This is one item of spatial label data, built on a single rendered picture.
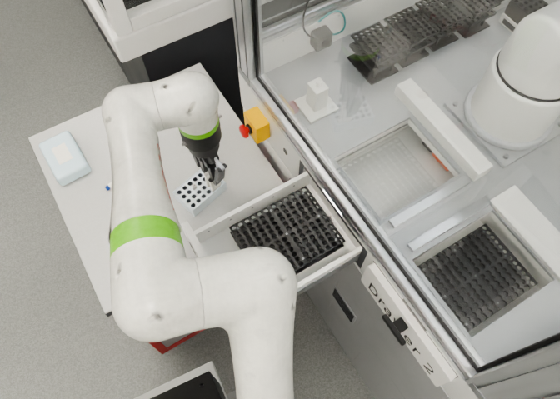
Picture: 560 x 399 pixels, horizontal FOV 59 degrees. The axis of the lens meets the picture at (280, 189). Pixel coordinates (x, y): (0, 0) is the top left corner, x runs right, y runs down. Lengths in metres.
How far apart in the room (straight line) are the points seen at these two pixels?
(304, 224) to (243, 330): 0.47
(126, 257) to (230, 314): 0.18
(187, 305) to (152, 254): 0.09
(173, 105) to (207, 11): 0.74
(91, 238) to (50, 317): 0.87
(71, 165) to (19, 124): 1.28
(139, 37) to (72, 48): 1.38
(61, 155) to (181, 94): 0.62
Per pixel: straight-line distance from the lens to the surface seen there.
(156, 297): 0.73
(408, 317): 1.13
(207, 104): 1.01
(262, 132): 1.35
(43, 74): 2.92
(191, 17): 1.68
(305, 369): 2.02
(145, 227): 0.79
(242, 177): 1.42
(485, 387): 1.06
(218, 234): 1.27
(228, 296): 0.74
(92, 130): 1.61
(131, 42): 1.64
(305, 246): 1.18
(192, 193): 1.37
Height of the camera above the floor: 1.99
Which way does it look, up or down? 62 degrees down
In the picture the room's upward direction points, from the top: straight up
